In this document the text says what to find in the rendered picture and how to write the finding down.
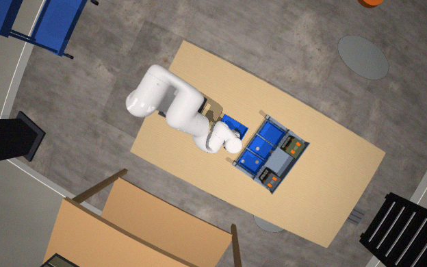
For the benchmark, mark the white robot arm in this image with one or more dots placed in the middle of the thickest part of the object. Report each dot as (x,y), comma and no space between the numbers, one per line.
(180,105)

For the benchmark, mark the dark green tool case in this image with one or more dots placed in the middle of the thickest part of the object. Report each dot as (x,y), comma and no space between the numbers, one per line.
(292,146)

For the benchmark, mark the black tool case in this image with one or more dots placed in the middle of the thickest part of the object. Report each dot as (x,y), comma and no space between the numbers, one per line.
(269,179)

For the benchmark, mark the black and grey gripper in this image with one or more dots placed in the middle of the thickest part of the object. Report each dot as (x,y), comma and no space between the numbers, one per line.
(235,132)

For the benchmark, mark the blue bin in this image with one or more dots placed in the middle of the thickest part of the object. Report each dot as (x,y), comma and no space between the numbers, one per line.
(272,133)
(264,147)
(249,163)
(234,124)

